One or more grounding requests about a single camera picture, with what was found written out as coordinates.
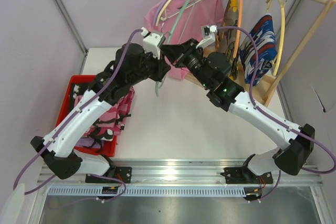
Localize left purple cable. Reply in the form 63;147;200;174
13;28;144;206

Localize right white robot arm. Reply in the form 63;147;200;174
161;39;315;181

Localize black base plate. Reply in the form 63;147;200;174
220;167;274;185
85;167;132;184

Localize white slotted cable duct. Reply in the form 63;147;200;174
48;186;246;197

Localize green yellow camouflage trousers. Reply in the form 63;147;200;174
216;0;239;80

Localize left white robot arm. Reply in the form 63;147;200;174
30;43;170;179

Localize mint green hanger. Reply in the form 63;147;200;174
155;0;191;97

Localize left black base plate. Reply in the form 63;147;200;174
85;167;132;184

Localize blue red white shorts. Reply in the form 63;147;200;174
239;14;277;86

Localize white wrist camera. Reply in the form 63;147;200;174
141;27;165;59
196;25;217;48

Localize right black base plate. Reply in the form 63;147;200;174
220;167;274;185

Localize pink t-shirt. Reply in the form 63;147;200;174
143;0;226;80

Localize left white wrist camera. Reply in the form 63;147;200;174
141;27;165;59

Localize aluminium mounting rail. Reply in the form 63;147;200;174
37;158;323;187

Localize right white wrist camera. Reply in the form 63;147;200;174
196;25;217;48

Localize orange hanger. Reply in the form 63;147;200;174
233;0;244;59

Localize red plastic bin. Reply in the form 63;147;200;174
47;74;135;158

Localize pink camouflage trousers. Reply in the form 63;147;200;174
75;87;135;157

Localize cream hanger right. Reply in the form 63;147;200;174
266;0;286;76

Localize wooden clothes rack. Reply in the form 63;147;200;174
180;0;336;107

